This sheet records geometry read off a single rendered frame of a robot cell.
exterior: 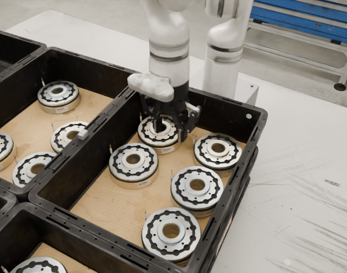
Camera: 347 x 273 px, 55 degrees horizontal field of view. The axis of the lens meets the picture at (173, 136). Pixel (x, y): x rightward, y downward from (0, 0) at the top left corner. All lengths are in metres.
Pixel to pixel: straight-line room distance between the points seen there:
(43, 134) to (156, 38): 0.41
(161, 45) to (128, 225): 0.33
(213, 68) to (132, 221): 0.43
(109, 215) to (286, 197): 0.44
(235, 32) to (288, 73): 1.83
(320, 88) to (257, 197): 1.77
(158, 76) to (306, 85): 2.01
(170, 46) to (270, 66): 2.13
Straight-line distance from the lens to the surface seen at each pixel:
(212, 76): 0.86
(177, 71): 0.58
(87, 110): 0.88
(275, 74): 2.58
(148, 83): 0.57
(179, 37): 0.56
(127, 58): 1.31
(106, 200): 0.68
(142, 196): 0.67
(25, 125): 0.88
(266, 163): 0.93
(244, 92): 0.99
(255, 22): 2.55
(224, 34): 0.81
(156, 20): 0.57
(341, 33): 2.44
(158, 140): 0.73
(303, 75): 2.64
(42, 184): 0.60
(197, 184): 0.67
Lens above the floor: 1.38
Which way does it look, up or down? 45 degrees down
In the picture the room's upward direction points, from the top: straight up
